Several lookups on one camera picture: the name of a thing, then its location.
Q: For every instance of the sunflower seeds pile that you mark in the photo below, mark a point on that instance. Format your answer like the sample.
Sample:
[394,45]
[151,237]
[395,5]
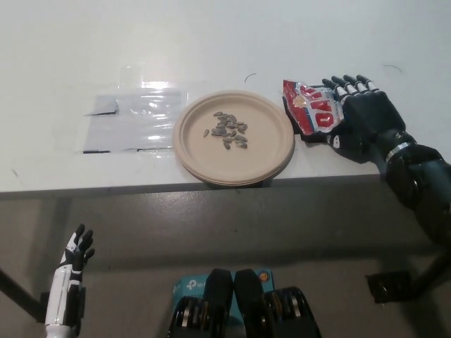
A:
[225,128]

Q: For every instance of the black table leg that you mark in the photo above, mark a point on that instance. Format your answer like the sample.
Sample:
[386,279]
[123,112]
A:
[21,299]
[387,285]

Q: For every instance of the beige paper plate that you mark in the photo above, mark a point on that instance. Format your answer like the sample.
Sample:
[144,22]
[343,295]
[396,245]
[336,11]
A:
[232,162]

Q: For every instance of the black mat patch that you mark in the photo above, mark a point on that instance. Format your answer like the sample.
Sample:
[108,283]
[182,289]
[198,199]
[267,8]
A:
[313,138]

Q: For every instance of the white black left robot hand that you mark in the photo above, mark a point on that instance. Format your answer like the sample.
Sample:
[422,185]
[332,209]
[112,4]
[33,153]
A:
[65,295]

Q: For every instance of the teal tp-link box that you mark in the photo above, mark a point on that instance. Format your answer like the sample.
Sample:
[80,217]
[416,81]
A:
[190,287]

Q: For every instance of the red blue sunflower seeds bag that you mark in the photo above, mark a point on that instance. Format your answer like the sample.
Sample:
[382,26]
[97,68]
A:
[310,112]

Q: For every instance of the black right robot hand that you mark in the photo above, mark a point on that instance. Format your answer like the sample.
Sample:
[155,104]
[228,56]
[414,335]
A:
[370,119]

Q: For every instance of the clear plastic film sheet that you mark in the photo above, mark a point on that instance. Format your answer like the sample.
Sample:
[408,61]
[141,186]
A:
[158,87]

